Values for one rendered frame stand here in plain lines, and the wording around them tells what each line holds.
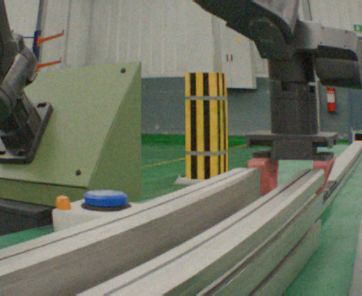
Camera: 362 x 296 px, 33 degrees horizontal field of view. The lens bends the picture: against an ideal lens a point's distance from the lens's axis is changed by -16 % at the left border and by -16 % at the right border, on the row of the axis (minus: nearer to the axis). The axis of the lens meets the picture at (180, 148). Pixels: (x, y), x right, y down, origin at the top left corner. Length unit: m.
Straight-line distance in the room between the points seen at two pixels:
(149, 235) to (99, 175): 0.53
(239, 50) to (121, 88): 11.13
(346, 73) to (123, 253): 0.37
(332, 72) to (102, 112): 0.44
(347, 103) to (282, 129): 11.10
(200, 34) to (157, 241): 6.70
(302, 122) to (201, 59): 6.40
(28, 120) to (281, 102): 0.44
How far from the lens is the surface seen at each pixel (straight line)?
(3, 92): 0.93
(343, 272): 0.58
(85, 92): 1.07
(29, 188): 1.00
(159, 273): 0.29
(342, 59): 0.69
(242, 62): 12.13
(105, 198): 0.60
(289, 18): 0.67
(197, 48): 7.13
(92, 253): 0.37
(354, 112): 11.77
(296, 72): 0.71
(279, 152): 0.71
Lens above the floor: 0.94
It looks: 5 degrees down
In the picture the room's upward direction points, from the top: 1 degrees counter-clockwise
